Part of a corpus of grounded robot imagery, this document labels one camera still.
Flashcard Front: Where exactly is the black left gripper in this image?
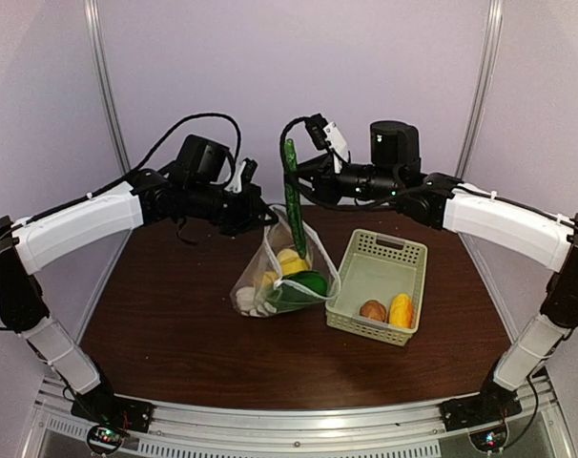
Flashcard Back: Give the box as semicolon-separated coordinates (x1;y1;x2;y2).
185;179;279;236

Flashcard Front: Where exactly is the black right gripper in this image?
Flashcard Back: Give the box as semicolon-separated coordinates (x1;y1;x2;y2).
284;152;402;210

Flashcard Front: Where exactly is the dark green cucumber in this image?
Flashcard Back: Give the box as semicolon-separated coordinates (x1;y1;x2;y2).
283;138;307;259

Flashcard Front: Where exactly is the clear polka dot zip bag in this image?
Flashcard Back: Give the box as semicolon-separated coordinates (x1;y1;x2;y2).
230;204;341;314

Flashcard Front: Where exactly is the green white bok choy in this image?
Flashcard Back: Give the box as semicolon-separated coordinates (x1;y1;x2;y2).
234;270;328;318

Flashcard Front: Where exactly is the green perforated plastic basket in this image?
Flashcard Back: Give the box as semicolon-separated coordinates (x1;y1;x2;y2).
325;229;428;346

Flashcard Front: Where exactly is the brown potato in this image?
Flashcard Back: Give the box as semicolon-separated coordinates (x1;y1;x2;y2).
360;300;387;323

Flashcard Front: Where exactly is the orange yellow corn bread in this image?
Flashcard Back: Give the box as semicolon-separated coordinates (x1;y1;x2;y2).
388;293;413;328

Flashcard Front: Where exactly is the yellow lemon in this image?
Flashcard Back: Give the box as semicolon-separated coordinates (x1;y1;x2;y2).
260;271;279;288

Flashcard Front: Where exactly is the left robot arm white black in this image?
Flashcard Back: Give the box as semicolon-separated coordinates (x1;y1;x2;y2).
0;135;278;424

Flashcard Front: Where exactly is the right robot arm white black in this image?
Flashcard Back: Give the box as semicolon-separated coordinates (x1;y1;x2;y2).
293;114;578;422

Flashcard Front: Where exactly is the left round circuit board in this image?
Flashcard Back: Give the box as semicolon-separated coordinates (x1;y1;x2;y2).
86;425;128;455

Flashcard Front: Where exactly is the round circuit board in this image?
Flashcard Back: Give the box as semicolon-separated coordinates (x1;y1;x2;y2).
86;425;128;455
469;426;508;454

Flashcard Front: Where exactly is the right round circuit board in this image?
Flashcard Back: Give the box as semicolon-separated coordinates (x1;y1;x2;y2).
469;426;508;454

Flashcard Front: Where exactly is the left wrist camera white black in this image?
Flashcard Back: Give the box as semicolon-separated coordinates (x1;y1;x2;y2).
223;158;258;194

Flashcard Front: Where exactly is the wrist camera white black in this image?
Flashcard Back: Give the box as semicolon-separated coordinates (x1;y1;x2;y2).
305;114;351;175
223;158;258;194

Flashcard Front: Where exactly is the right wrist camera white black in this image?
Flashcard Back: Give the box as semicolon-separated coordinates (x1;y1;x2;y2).
305;114;351;175

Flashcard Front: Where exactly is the right aluminium frame post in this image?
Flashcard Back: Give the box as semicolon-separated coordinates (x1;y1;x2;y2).
455;0;504;178

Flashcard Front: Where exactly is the aluminium frame post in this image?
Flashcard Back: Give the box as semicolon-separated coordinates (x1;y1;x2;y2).
455;0;504;178
83;0;130;174

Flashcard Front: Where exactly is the front aluminium rail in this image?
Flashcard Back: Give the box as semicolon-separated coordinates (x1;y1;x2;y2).
17;375;576;457

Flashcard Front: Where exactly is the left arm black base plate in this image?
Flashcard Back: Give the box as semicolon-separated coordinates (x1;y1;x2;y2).
71;396;154;433

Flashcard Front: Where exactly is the left aluminium frame post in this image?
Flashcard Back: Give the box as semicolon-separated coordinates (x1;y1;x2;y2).
83;0;130;174

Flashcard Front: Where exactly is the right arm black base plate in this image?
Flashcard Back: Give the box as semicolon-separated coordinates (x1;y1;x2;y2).
440;394;523;432

